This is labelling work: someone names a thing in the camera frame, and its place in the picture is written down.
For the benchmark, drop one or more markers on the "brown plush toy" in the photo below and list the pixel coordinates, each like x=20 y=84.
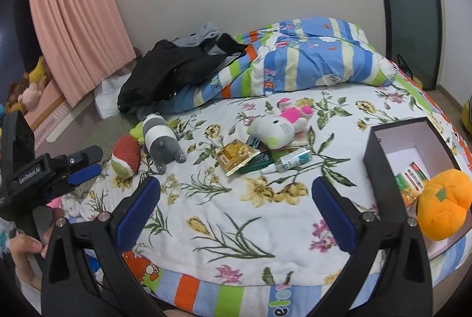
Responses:
x=16 y=90

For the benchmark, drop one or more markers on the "person's left hand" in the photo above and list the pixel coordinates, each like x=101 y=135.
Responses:
x=27 y=247

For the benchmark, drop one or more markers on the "beige flat packet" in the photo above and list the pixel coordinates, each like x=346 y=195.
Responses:
x=298 y=140

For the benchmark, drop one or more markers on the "grey blue garment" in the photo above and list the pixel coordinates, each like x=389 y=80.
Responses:
x=199 y=34

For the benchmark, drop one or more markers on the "olive green cushion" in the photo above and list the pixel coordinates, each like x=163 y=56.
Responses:
x=107 y=129

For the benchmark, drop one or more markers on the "grey white plush animal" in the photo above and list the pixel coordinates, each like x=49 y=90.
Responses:
x=162 y=143

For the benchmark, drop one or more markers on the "striped cartoon quilt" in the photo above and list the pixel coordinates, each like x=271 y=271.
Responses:
x=302 y=58

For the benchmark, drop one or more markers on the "clear teal spray bottle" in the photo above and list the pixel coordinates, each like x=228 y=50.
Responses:
x=291 y=159

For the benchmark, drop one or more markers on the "white pillow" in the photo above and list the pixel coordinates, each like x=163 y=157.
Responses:
x=108 y=95

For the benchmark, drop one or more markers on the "orange pumpkin plush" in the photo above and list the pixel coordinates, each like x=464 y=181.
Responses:
x=442 y=213

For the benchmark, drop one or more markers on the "black storage box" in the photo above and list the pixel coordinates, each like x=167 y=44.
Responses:
x=379 y=169

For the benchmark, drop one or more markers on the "white floral blanket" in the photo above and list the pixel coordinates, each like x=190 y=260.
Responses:
x=236 y=221

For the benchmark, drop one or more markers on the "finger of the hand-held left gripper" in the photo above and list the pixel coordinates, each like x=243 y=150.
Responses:
x=88 y=154
x=86 y=173

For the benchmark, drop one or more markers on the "red green strawberry plush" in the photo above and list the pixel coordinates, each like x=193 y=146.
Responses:
x=125 y=158

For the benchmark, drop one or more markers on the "green medicine box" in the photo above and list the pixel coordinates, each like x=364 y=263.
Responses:
x=413 y=178

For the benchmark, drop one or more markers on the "pink plush toy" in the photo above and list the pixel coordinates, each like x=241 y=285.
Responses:
x=29 y=95

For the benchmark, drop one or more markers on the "lime green plush piece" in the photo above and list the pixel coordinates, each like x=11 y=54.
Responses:
x=137 y=132

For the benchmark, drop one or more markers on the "dark green flat box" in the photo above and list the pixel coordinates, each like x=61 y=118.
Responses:
x=258 y=162

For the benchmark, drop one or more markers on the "person's left forearm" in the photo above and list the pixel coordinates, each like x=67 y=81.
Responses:
x=29 y=283

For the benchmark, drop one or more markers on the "yellow object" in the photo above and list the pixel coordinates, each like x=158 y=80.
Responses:
x=467 y=119

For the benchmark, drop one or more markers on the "white pink cat plush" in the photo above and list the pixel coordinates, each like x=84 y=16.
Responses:
x=273 y=129

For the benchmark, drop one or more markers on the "pink curtain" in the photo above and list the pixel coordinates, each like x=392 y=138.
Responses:
x=73 y=14

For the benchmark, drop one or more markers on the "pink window ledge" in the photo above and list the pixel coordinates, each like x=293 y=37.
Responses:
x=55 y=106

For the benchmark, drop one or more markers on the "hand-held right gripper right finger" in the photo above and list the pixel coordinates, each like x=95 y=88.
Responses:
x=333 y=217

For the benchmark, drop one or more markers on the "gold snack packet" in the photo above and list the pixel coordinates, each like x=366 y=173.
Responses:
x=236 y=154

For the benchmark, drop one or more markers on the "yellow plush toy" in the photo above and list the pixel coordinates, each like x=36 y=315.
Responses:
x=40 y=71

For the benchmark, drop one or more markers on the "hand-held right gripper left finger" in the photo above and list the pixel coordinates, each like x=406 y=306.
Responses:
x=134 y=213

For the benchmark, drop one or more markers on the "frosted glass door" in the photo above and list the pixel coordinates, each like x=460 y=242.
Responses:
x=409 y=7

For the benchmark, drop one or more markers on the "black clothing pile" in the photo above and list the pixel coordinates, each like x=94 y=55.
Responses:
x=166 y=69

